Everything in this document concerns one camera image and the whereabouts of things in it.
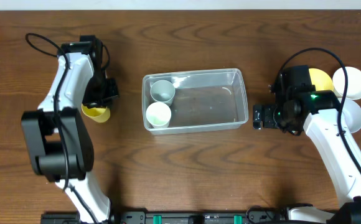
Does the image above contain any yellow plastic bowl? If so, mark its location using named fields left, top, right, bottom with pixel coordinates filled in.
left=309, top=68, right=334, bottom=91

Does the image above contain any white bowl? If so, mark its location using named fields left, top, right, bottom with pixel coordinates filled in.
left=342, top=98, right=361, bottom=133
left=332, top=67, right=361, bottom=100

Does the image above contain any white bowl lower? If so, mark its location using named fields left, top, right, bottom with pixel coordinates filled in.
left=342, top=98, right=361, bottom=133

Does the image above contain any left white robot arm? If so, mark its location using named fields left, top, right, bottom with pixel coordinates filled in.
left=21, top=38, right=119, bottom=223

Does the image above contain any yellow plastic cup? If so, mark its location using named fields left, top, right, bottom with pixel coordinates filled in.
left=82, top=105, right=110, bottom=123

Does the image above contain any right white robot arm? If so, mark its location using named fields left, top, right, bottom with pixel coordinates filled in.
left=253, top=90, right=361, bottom=223

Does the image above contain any grey plastic cup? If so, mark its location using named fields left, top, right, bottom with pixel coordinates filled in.
left=150, top=80, right=176, bottom=106

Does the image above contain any white bowl upper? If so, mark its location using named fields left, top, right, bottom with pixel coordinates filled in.
left=332, top=67, right=361, bottom=100

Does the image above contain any white plastic cup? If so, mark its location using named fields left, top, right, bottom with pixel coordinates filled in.
left=146, top=102, right=172, bottom=128

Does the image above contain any clear plastic container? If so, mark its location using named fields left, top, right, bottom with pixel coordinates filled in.
left=142, top=68, right=248, bottom=135

